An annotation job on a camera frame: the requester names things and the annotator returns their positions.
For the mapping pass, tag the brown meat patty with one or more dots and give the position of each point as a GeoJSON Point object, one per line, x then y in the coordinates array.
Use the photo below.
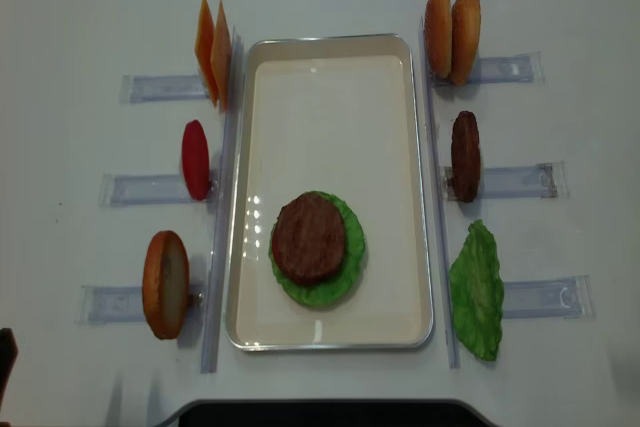
{"type": "Point", "coordinates": [308, 241]}
{"type": "Point", "coordinates": [465, 157]}

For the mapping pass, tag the green lettuce leaf on burger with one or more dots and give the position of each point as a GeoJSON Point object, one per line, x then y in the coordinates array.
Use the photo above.
{"type": "Point", "coordinates": [334, 289]}

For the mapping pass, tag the red tomato slice on rack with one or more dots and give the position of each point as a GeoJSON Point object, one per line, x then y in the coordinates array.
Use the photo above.
{"type": "Point", "coordinates": [195, 160]}

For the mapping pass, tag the brown meat patty on rack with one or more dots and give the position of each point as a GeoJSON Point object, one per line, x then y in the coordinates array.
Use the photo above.
{"type": "Point", "coordinates": [465, 157]}

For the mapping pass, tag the near orange cheese slice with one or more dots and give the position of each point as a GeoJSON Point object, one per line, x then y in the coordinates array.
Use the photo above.
{"type": "Point", "coordinates": [220, 58]}

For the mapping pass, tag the orange cheese slice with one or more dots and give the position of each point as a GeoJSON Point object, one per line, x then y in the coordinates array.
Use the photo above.
{"type": "Point", "coordinates": [203, 50]}
{"type": "Point", "coordinates": [220, 58]}

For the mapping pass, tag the green lettuce leaf on rack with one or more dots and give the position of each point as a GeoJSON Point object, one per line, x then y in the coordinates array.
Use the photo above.
{"type": "Point", "coordinates": [477, 294]}

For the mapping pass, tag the far orange cheese slice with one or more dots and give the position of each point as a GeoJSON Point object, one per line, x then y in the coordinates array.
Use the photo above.
{"type": "Point", "coordinates": [203, 50]}

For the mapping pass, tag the clear tomato pusher track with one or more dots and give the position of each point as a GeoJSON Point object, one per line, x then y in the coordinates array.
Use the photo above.
{"type": "Point", "coordinates": [138, 190]}

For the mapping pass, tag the clear cheese pusher track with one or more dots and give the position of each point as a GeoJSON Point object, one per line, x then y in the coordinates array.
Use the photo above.
{"type": "Point", "coordinates": [141, 89]}

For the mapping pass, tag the clear lettuce pusher track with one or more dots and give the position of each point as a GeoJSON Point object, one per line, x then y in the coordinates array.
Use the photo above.
{"type": "Point", "coordinates": [568, 297]}

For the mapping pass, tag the white rectangular tray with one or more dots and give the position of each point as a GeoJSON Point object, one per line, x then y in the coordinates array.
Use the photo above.
{"type": "Point", "coordinates": [335, 115]}

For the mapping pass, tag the bun half left rack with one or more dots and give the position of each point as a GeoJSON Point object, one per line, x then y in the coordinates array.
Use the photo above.
{"type": "Point", "coordinates": [165, 285]}

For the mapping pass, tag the outer bun slice right rack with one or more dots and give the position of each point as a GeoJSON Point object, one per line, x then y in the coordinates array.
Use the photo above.
{"type": "Point", "coordinates": [438, 36]}

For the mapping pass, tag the bun slice rack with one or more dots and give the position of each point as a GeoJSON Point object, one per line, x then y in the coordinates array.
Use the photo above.
{"type": "Point", "coordinates": [438, 36]}
{"type": "Point", "coordinates": [466, 25]}

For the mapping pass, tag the inner bun slice right rack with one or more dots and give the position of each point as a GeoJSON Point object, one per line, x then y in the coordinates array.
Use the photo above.
{"type": "Point", "coordinates": [466, 25]}

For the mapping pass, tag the clear patty pusher track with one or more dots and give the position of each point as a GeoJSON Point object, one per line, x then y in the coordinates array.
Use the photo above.
{"type": "Point", "coordinates": [542, 180]}

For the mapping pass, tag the clear bun pusher track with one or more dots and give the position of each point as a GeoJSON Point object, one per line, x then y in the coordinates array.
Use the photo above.
{"type": "Point", "coordinates": [107, 304]}
{"type": "Point", "coordinates": [521, 68]}

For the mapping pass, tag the clear left bun pusher track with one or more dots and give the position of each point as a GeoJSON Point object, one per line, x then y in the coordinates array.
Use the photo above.
{"type": "Point", "coordinates": [107, 304]}

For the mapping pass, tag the clear right rail strip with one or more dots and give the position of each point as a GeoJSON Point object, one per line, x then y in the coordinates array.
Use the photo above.
{"type": "Point", "coordinates": [432, 139]}

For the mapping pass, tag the clear rail strip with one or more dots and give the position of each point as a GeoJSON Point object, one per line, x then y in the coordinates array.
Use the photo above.
{"type": "Point", "coordinates": [432, 139]}
{"type": "Point", "coordinates": [215, 294]}

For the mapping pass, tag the clear left rail strip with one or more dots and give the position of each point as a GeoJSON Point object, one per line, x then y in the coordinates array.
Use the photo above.
{"type": "Point", "coordinates": [215, 294]}

